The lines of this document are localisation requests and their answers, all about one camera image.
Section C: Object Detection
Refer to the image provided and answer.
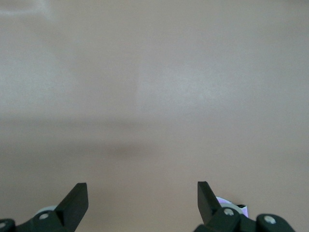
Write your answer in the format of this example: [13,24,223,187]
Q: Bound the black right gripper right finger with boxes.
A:
[195,181,244,232]

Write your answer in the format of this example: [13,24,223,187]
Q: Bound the purple towel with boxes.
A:
[216,196,250,218]

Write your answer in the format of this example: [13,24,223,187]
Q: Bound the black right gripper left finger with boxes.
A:
[14,182,89,232]

